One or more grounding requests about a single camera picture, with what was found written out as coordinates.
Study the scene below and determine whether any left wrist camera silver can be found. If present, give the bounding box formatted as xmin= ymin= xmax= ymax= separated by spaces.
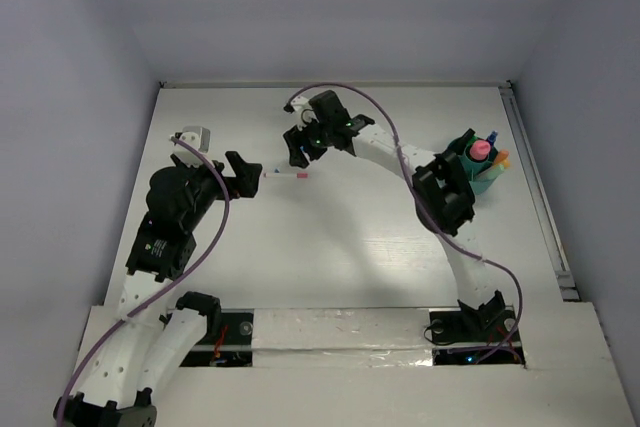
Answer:
xmin=174 ymin=126 xmax=211 ymax=153

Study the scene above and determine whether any silver foil tape strip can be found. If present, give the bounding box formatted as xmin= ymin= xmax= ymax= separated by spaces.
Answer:
xmin=251 ymin=308 xmax=433 ymax=368

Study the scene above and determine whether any green cap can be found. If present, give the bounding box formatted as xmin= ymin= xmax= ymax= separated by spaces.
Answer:
xmin=478 ymin=164 xmax=505 ymax=181

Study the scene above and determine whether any blue marker in container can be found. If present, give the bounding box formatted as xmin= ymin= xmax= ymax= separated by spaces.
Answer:
xmin=487 ymin=131 xmax=498 ymax=147

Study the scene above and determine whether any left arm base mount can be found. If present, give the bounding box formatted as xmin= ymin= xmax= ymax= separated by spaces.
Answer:
xmin=159 ymin=291 xmax=254 ymax=368

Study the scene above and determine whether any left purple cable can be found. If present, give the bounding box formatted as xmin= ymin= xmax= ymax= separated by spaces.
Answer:
xmin=53 ymin=136 xmax=232 ymax=427

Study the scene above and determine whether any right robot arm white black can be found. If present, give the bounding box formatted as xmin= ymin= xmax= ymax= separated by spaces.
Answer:
xmin=283 ymin=90 xmax=505 ymax=342

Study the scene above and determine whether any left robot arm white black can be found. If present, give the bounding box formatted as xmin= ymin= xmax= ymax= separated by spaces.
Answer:
xmin=54 ymin=148 xmax=262 ymax=426

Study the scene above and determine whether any orange highlighter cap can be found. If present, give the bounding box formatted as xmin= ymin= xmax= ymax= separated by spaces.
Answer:
xmin=495 ymin=150 xmax=509 ymax=162

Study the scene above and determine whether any pink capped white marker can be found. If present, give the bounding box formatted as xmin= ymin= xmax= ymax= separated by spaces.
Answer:
xmin=262 ymin=172 xmax=309 ymax=179

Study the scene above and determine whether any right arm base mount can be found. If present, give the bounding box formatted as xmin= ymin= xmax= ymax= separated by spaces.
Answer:
xmin=423 ymin=291 xmax=525 ymax=366

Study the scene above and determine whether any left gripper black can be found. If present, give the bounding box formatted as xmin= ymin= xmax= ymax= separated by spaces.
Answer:
xmin=173 ymin=151 xmax=261 ymax=231

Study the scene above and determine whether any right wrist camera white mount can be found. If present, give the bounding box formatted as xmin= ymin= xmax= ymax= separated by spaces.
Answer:
xmin=283 ymin=104 xmax=316 ymax=130

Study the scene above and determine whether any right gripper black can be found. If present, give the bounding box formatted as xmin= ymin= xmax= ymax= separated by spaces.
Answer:
xmin=283 ymin=113 xmax=332 ymax=169

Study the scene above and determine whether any teal round divided container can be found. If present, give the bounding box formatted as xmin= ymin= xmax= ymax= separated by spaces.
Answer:
xmin=456 ymin=132 xmax=499 ymax=196

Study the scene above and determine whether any pink cap in container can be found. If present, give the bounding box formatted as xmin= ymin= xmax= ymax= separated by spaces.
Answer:
xmin=468 ymin=139 xmax=492 ymax=162

